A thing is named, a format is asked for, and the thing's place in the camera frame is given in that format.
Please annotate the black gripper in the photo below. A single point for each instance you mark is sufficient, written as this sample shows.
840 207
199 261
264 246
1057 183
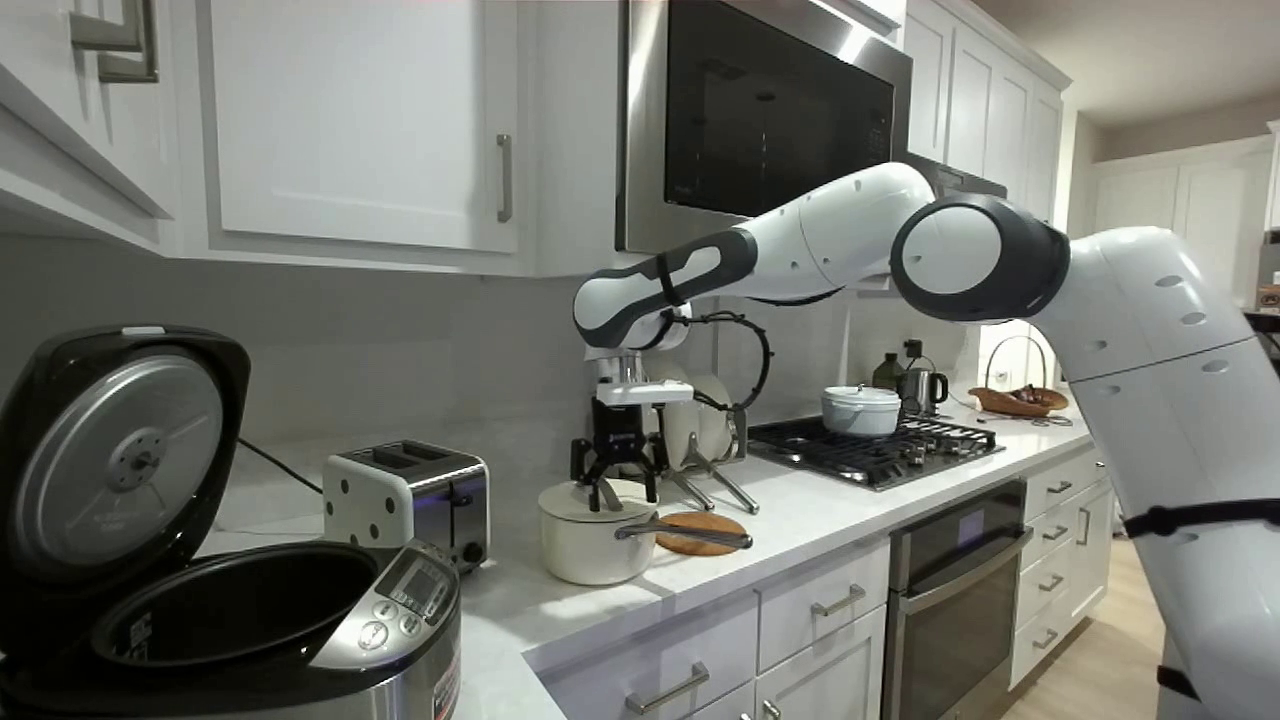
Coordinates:
623 429

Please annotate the cream round plate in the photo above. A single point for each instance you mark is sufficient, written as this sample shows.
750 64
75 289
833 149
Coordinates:
563 503

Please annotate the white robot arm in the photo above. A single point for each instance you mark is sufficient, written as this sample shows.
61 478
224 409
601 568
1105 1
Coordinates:
825 226

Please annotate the white pot on burner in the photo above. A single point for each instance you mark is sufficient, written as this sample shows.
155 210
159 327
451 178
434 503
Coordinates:
863 409

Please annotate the steel coffee pot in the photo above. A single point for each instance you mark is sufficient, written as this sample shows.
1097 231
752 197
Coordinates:
921 386

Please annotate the round cork trivet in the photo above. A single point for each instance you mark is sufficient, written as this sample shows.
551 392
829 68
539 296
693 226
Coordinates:
706 546

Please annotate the white drawer front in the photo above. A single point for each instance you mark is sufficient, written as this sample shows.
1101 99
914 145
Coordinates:
601 683

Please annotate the white speckled toaster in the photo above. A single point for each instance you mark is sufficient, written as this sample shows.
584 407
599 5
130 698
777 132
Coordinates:
386 514

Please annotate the black gas cooktop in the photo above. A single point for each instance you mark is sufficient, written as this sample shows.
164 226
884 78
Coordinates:
867 462

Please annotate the stainless steel oven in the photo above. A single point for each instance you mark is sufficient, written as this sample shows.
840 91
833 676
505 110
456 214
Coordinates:
954 625

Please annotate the stainless steel microwave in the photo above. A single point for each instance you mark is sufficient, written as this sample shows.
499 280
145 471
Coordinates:
760 122

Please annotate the silver rice cooker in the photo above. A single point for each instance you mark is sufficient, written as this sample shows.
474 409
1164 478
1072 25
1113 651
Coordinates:
264 625

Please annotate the wicker basket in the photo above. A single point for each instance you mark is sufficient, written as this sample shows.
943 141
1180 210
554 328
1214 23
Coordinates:
1021 401

